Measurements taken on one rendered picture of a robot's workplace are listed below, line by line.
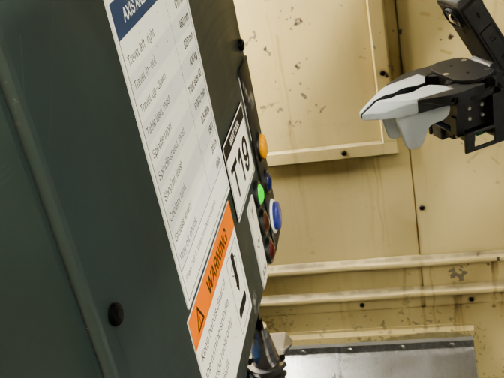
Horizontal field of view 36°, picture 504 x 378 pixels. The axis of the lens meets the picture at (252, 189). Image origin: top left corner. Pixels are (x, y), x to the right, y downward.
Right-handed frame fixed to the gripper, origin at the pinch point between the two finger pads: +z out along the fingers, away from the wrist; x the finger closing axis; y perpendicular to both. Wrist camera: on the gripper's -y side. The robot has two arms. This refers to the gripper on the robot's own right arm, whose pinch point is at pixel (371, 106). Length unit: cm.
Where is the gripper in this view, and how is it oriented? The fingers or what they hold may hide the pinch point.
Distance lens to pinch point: 80.2
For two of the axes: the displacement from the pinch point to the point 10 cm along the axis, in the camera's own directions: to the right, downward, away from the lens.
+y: 1.8, 8.7, 4.5
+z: -9.1, 3.2, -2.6
